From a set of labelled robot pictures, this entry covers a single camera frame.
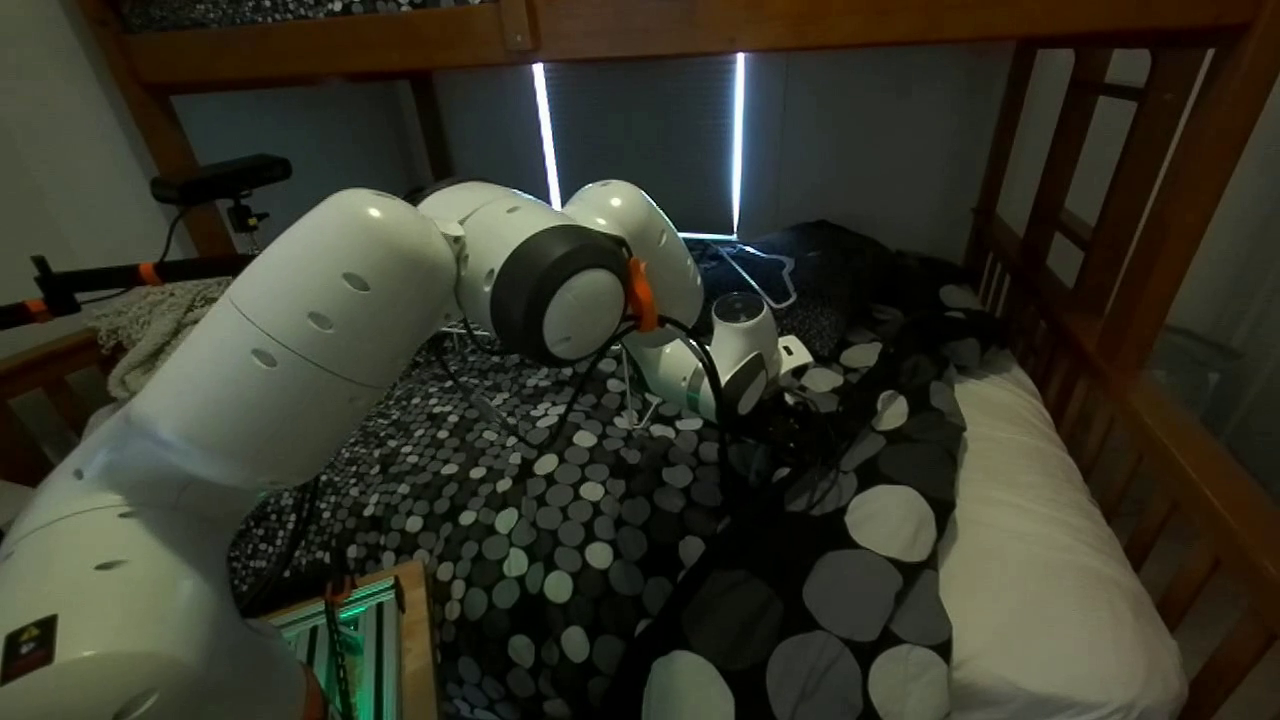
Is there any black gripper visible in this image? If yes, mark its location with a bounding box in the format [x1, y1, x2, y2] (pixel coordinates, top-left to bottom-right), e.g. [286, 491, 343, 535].
[729, 396, 856, 467]

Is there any black grey-dotted blanket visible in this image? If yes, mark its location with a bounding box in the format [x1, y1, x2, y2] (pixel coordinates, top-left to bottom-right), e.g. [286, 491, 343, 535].
[599, 254, 1007, 720]

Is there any black camera on stand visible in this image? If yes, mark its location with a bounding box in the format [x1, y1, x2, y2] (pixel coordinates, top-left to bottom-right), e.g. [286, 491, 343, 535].
[151, 154, 294, 231]

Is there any wooden bunk bed frame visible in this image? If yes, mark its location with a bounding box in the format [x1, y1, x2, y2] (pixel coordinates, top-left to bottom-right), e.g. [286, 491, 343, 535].
[64, 0, 1280, 720]

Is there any small-dotted bed sheet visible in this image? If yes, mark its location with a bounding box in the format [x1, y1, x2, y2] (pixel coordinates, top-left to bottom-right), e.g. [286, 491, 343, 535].
[233, 334, 725, 720]

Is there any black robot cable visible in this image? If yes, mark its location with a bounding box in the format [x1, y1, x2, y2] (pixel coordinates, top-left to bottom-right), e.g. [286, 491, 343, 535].
[531, 311, 734, 535]

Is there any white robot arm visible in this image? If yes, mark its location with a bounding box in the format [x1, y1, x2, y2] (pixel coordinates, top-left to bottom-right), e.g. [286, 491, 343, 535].
[0, 180, 813, 720]

